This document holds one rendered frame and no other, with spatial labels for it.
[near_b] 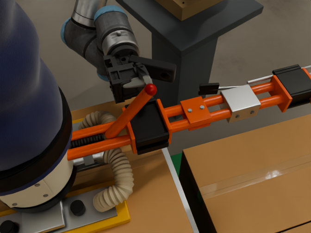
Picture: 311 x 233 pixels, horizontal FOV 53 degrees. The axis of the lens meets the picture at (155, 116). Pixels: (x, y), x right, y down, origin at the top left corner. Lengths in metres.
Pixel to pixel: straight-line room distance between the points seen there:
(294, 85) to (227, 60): 1.65
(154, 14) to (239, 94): 0.85
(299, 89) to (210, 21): 0.78
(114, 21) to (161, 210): 0.48
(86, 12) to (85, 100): 1.23
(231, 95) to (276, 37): 2.00
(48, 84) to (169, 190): 0.38
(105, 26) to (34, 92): 0.42
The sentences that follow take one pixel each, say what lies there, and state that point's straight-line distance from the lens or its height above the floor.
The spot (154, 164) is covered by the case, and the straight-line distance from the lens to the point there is 0.76.
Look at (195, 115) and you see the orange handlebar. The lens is 0.66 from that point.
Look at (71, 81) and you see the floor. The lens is 2.26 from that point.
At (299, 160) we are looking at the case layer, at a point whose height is 0.54.
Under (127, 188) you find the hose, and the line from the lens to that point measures 0.65.
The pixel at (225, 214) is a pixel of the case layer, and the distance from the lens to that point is 1.16.
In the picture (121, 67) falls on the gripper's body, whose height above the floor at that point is 1.11.
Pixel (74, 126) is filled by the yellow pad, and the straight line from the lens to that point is 0.81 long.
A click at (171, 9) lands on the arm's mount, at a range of 1.46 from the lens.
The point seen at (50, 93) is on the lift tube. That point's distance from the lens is 0.48.
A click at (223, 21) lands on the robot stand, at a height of 0.75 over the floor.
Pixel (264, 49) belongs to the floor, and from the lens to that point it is 2.54.
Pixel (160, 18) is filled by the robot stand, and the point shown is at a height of 0.75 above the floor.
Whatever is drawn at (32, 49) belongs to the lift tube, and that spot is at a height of 1.36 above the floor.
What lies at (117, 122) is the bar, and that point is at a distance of 0.61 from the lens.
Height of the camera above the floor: 1.63
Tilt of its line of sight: 55 degrees down
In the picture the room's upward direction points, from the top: straight up
